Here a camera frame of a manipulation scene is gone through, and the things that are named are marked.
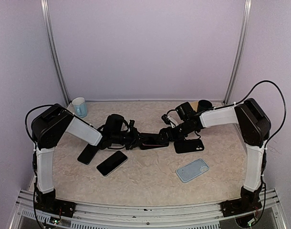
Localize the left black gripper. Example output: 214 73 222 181
113 128 149 151

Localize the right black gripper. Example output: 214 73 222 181
155 120 195 143

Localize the purple edged smartphone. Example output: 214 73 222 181
142 143 169 148

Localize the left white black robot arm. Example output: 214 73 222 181
26 104 150 218

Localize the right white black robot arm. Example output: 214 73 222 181
159 98 271 217

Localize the light blue phone case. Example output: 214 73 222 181
176 158 209 183

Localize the silver edged smartphone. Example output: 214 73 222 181
96 151 128 177

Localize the beige plate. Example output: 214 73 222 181
189 101 198 111

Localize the black mug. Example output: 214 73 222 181
197 100 213 112

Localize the blue edged smartphone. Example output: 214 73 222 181
77 144 99 165

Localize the light blue mug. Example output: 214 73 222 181
72 97 87 118

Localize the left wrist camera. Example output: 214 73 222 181
129 120 135 131

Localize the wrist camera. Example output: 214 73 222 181
161 114 178 128
129 120 135 131

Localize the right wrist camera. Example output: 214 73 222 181
161 114 178 128

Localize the front aluminium rail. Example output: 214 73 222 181
9 189 287 229

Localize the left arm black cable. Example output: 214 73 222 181
24 104 53 144

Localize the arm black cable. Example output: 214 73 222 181
240 80 286 144
24 104 53 144

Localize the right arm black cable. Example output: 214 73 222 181
240 80 286 144

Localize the right aluminium frame post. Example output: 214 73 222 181
223 0 252 104

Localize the aluminium frame post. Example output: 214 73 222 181
41 0 71 106
223 0 252 104

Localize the left aluminium frame post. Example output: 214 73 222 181
41 0 71 106

